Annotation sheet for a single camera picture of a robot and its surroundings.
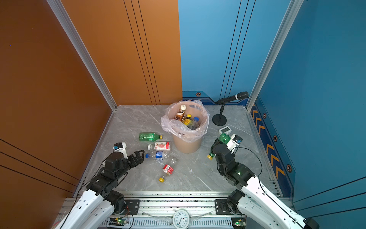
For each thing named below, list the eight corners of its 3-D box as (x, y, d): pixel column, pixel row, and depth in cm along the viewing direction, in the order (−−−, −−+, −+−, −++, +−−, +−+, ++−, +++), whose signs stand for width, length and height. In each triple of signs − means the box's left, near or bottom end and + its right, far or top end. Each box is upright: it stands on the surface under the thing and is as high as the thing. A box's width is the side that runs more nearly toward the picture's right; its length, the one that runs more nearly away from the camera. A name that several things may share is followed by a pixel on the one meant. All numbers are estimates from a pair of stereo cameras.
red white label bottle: (148, 151, 96) (147, 148, 92) (149, 145, 99) (148, 141, 95) (170, 151, 96) (169, 148, 92) (170, 145, 99) (170, 141, 95)
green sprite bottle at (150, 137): (140, 143, 101) (137, 138, 96) (141, 136, 104) (139, 132, 100) (162, 143, 101) (161, 138, 96) (163, 136, 104) (162, 132, 100)
